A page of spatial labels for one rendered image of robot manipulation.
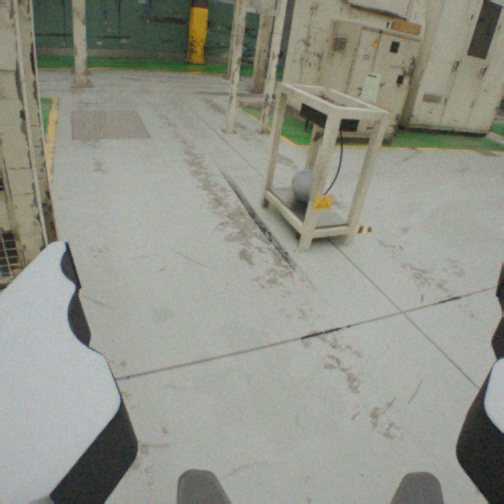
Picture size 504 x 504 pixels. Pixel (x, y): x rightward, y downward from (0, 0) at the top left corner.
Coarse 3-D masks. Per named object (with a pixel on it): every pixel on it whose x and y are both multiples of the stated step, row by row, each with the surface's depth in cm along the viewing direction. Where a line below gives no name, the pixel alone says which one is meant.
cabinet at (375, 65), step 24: (336, 24) 383; (360, 24) 352; (336, 48) 389; (360, 48) 366; (384, 48) 376; (408, 48) 387; (336, 72) 395; (360, 72) 381; (384, 72) 392; (408, 72) 404; (360, 96) 397; (384, 96) 409; (360, 120) 415; (384, 144) 450
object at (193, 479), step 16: (192, 480) 5; (208, 480) 5; (416, 480) 5; (432, 480) 5; (192, 496) 5; (208, 496) 5; (224, 496) 5; (400, 496) 5; (416, 496) 5; (432, 496) 5
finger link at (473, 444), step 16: (496, 288) 11; (496, 336) 9; (496, 352) 9; (496, 368) 7; (496, 384) 6; (480, 400) 6; (496, 400) 6; (480, 416) 6; (496, 416) 6; (464, 432) 7; (480, 432) 6; (496, 432) 6; (464, 448) 6; (480, 448) 6; (496, 448) 6; (464, 464) 6; (480, 464) 6; (496, 464) 6; (480, 480) 6; (496, 480) 6; (496, 496) 6
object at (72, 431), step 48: (48, 288) 9; (0, 336) 7; (48, 336) 7; (0, 384) 6; (48, 384) 6; (96, 384) 6; (0, 432) 6; (48, 432) 6; (96, 432) 6; (0, 480) 5; (48, 480) 5; (96, 480) 6
